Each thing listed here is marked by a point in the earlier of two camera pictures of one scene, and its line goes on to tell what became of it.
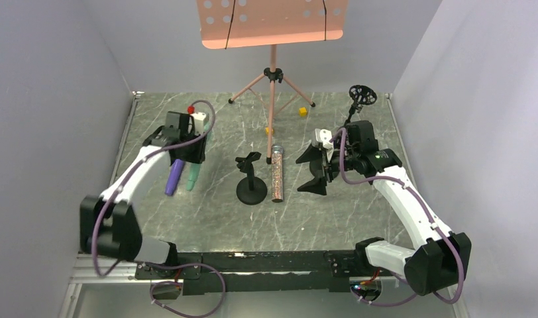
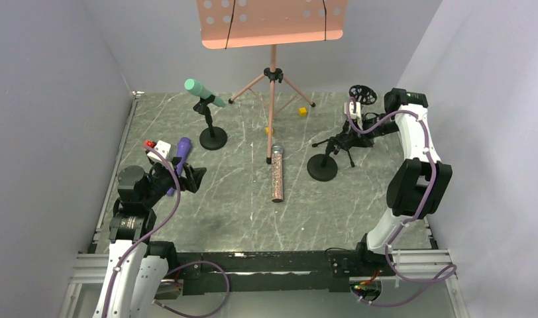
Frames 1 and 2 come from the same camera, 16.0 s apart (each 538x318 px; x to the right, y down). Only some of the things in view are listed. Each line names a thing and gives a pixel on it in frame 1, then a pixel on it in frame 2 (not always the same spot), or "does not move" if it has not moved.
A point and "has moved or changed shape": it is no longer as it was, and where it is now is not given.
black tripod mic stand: x=360 y=95 does not move
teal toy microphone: x=195 y=167 has moved or changed shape
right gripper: x=326 y=161 → x=347 y=140
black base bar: x=316 y=271 does not move
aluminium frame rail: x=136 y=95 does not move
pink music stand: x=234 y=24 does not move
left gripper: x=193 y=154 → x=181 y=176
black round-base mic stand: x=252 y=190 → x=211 y=138
